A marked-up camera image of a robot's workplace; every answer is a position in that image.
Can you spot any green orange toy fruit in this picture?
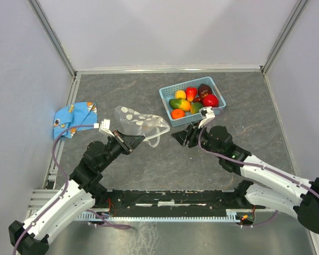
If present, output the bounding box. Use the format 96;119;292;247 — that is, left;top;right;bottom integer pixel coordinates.
190;103;204;115

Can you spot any clear dotted zip top bag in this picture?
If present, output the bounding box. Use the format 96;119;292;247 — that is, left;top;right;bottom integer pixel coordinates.
115;106;170;148

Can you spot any dark red toy fruit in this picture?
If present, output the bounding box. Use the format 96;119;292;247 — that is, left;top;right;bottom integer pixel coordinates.
198;83;213;98

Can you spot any light blue plastic basket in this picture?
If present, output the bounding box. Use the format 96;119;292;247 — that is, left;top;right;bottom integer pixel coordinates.
159;76;226;127

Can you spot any orange toy tangerine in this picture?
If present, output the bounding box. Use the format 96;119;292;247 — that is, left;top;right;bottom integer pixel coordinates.
171;109;186;120

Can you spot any small yellow toy peach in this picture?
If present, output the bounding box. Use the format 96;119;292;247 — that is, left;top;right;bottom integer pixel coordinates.
174;90;186;100

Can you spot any purple cable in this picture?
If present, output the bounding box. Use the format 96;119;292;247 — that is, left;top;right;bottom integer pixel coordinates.
12;123;100;255
198;107;319;228

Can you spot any red toy wax apple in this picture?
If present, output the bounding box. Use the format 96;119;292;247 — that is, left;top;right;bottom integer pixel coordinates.
186;87;198;103

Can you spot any green yellow toy mango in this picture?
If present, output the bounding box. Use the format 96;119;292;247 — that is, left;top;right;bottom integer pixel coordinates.
169;98;191;112

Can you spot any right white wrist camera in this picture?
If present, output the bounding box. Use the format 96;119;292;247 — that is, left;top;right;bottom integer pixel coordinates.
198;107;215;129

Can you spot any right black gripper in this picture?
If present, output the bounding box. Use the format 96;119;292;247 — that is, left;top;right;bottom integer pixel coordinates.
170;120;222;158

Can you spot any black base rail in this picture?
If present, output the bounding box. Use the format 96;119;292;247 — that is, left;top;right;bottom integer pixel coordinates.
94;190;254;217

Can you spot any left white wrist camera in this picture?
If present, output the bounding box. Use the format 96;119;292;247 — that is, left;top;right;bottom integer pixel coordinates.
94;118;114;137

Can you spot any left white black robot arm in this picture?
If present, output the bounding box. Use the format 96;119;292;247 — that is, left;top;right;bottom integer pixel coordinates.
9;130;145;254

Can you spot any light blue cable duct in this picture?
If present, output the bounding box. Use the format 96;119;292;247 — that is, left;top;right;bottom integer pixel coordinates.
77;209;247;221

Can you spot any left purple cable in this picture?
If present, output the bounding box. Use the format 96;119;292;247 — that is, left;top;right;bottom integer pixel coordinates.
12;123;100;255

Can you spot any blue patterned cloth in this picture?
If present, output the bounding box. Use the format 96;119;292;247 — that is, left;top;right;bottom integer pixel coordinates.
53;101;98;139

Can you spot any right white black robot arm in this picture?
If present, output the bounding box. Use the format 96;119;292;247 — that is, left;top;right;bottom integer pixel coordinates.
171;123;319;234

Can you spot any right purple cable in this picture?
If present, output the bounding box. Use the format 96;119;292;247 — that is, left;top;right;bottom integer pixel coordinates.
198;107;319;228

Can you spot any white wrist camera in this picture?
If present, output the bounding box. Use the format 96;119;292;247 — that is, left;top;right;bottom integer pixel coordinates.
94;118;114;137
198;107;215;129

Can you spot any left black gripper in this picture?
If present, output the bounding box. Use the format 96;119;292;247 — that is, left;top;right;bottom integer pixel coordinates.
98;129;145;171

